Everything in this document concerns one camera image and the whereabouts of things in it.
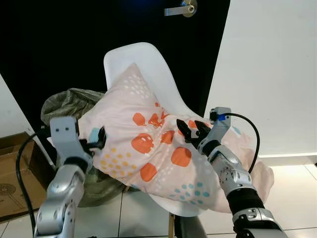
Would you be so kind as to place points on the grey robot leg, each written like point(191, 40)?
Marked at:
point(190, 229)

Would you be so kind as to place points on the pink patterned pillow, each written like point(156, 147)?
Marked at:
point(148, 121)

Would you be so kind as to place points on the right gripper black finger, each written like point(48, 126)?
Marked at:
point(202, 127)
point(184, 130)

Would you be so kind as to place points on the white plastic shell chair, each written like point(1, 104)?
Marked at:
point(148, 59)

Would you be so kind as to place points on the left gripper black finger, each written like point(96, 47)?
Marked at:
point(93, 135)
point(102, 136)

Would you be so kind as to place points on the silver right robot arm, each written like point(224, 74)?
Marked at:
point(233, 176)

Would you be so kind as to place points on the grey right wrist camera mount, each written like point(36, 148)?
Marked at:
point(221, 124)

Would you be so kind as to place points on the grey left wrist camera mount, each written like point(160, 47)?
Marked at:
point(64, 131)

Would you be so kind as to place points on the olive green bean bag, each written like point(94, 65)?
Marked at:
point(69, 101)

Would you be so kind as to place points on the black door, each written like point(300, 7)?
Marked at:
point(74, 39)

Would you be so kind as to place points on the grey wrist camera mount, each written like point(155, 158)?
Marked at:
point(221, 124)
point(64, 131)

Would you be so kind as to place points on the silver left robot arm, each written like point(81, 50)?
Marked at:
point(59, 198)

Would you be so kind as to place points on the brown cardboard box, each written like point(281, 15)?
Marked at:
point(12, 191)

